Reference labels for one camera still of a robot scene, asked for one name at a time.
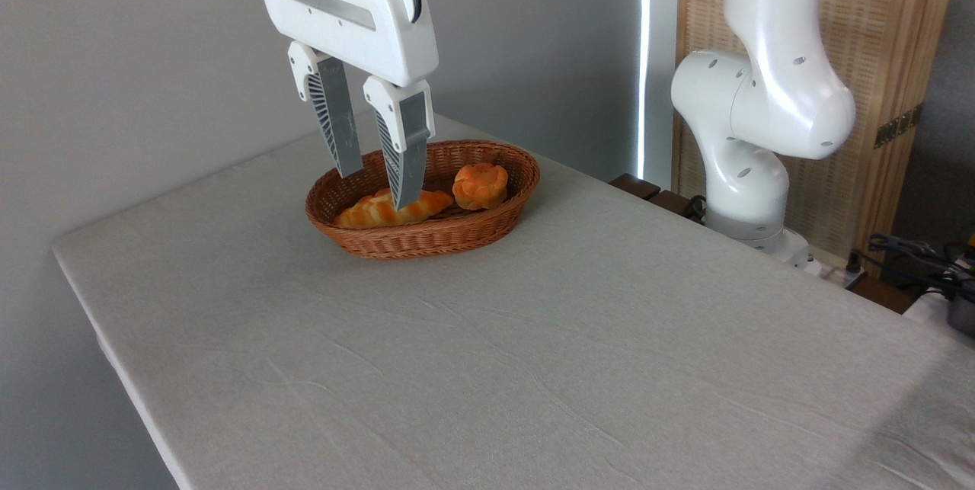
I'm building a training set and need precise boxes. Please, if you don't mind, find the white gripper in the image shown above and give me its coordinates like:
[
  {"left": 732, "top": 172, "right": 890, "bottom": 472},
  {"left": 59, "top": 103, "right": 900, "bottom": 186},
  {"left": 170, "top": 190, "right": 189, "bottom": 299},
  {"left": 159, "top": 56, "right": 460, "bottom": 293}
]
[{"left": 254, "top": 0, "right": 440, "bottom": 211}]

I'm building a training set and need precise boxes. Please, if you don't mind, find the orange muffin-shaped bread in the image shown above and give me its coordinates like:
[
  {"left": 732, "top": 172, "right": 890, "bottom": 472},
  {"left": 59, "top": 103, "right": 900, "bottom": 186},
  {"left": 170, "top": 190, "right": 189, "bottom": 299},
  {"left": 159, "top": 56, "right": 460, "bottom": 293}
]
[{"left": 452, "top": 163, "right": 510, "bottom": 211}]

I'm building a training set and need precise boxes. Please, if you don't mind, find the long golden bread roll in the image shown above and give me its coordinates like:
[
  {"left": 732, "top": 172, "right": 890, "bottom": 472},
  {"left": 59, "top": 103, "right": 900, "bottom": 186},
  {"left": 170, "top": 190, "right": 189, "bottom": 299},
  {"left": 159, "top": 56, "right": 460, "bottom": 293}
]
[{"left": 334, "top": 187, "right": 456, "bottom": 229}]

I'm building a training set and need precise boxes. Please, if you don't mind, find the brown wicker oval basket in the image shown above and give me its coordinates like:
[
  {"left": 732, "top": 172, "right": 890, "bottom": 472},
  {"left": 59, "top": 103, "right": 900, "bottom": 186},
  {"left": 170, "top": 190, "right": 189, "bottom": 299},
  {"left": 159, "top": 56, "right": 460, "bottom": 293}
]
[{"left": 305, "top": 139, "right": 541, "bottom": 260}]

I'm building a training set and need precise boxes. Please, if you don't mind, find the dark brown wooden block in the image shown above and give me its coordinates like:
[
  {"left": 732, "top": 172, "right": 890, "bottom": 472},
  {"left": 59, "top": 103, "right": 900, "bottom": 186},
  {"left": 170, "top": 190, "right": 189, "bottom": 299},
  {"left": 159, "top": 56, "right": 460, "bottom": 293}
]
[{"left": 609, "top": 174, "right": 705, "bottom": 224}]

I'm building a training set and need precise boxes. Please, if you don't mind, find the grey tablecloth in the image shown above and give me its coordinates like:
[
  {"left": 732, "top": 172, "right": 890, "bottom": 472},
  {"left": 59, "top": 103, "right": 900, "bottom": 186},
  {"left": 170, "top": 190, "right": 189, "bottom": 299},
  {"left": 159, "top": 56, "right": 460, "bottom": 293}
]
[{"left": 52, "top": 115, "right": 975, "bottom": 490}]

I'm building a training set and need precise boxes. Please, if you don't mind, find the black screen hinge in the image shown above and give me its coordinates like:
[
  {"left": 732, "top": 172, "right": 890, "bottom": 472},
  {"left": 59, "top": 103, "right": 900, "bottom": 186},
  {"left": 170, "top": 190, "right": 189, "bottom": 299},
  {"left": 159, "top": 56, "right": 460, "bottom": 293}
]
[{"left": 874, "top": 103, "right": 925, "bottom": 149}]

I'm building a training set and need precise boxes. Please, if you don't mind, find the black cable bundle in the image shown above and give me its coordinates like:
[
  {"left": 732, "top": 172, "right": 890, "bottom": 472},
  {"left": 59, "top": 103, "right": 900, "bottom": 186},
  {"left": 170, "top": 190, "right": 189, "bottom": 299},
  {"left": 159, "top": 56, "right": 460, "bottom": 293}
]
[{"left": 847, "top": 233, "right": 975, "bottom": 302}]

